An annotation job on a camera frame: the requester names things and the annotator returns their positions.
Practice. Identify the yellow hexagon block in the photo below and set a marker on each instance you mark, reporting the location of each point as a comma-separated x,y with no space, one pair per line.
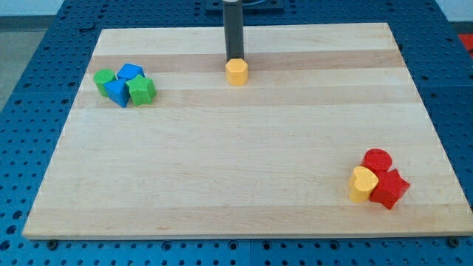
236,71

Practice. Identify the yellow heart block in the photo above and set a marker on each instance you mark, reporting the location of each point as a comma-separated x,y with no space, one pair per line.
361,184

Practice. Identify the wooden board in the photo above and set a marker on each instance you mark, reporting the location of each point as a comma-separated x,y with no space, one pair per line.
269,159

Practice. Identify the green star block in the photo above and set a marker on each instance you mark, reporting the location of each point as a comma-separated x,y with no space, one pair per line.
141,90

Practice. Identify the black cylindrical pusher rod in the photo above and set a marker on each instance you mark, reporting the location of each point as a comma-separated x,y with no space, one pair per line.
232,13

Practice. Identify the blue cube block rear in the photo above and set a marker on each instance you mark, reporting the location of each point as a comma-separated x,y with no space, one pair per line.
130,71

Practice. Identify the blue triangle block front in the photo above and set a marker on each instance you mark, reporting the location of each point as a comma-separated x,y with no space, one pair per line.
118,92

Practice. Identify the red cylinder block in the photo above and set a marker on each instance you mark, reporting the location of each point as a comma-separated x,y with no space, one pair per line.
377,160

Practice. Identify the green cylinder block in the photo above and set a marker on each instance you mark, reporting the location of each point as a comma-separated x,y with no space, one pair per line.
101,77

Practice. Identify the red star block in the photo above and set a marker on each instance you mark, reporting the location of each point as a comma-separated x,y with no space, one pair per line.
390,188

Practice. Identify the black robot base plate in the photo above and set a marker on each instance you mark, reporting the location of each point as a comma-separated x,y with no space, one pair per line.
214,6

